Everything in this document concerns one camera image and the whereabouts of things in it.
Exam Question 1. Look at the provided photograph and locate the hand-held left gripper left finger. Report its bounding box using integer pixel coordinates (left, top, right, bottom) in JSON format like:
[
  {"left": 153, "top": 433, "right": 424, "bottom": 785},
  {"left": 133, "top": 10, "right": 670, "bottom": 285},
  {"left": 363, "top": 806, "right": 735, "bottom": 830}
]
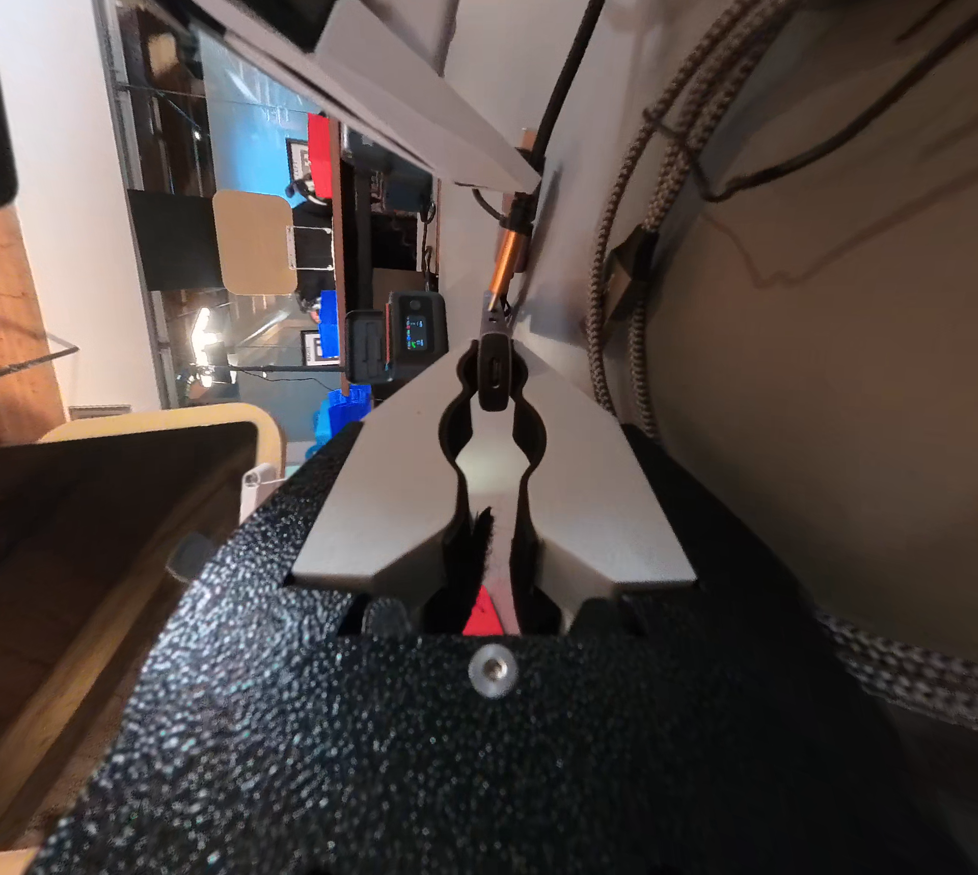
[{"left": 290, "top": 346, "right": 494, "bottom": 635}]

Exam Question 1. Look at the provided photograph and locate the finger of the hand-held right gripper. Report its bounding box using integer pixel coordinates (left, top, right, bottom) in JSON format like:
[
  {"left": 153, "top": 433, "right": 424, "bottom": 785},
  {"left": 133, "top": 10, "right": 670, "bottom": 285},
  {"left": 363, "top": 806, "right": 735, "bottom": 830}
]
[{"left": 315, "top": 0, "right": 544, "bottom": 196}]

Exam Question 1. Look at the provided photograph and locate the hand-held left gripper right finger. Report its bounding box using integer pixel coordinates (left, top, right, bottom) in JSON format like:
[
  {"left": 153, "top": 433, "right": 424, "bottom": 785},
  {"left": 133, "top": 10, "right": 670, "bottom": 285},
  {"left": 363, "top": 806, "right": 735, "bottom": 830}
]
[{"left": 508, "top": 346, "right": 698, "bottom": 635}]

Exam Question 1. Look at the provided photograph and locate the dark grey usb-c adapter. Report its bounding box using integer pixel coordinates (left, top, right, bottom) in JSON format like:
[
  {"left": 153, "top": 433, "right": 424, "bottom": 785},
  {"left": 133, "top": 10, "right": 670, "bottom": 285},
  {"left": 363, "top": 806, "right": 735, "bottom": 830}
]
[{"left": 475, "top": 290, "right": 514, "bottom": 411}]

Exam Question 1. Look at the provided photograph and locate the black cable with orange collar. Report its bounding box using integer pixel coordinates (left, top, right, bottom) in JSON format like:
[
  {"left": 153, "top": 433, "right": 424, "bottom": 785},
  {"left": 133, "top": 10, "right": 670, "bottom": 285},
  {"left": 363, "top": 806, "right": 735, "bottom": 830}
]
[{"left": 470, "top": 0, "right": 623, "bottom": 314}]

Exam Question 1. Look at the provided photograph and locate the small red bin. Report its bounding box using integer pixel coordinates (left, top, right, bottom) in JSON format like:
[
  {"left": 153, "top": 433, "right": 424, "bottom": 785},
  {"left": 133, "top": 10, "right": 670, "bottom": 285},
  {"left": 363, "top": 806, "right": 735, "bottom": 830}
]
[{"left": 308, "top": 113, "right": 341, "bottom": 203}]

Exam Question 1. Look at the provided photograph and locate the black power station with screen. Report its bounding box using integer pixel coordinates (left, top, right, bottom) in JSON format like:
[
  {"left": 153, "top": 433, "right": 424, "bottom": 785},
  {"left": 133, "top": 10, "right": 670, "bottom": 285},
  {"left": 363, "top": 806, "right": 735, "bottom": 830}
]
[{"left": 344, "top": 290, "right": 448, "bottom": 387}]

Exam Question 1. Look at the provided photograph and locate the blue handled tote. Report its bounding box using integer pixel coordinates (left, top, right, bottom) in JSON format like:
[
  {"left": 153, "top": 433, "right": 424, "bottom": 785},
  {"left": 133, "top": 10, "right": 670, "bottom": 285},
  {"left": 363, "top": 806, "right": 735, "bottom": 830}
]
[{"left": 312, "top": 386, "right": 377, "bottom": 449}]

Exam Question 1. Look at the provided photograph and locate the grey braided cable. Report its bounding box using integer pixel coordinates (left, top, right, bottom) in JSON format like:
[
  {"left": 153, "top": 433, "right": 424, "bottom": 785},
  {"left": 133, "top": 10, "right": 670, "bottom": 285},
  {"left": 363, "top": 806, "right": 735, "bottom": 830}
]
[{"left": 584, "top": 0, "right": 978, "bottom": 731}]

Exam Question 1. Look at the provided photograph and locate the black wall panel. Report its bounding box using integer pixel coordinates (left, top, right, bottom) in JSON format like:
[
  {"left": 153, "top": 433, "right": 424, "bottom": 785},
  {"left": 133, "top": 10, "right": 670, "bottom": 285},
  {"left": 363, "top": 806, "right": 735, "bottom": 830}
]
[{"left": 128, "top": 191, "right": 230, "bottom": 291}]

